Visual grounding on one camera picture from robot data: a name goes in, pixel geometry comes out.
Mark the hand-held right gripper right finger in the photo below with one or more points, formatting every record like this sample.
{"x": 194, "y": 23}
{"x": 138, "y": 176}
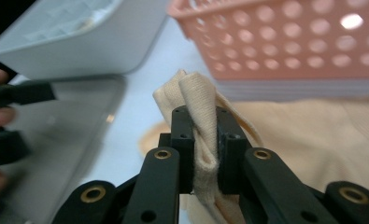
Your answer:
{"x": 232, "y": 155}

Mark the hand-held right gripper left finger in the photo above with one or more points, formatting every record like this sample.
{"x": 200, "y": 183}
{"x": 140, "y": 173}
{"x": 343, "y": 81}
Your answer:
{"x": 183, "y": 146}

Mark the peach sock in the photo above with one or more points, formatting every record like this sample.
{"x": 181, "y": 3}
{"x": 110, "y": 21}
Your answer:
{"x": 204, "y": 102}
{"x": 313, "y": 140}

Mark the white compartment storage box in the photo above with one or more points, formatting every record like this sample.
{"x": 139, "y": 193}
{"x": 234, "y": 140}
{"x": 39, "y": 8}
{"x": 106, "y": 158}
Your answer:
{"x": 79, "y": 53}

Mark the pink perforated plastic basket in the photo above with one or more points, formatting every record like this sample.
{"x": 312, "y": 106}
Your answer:
{"x": 281, "y": 37}

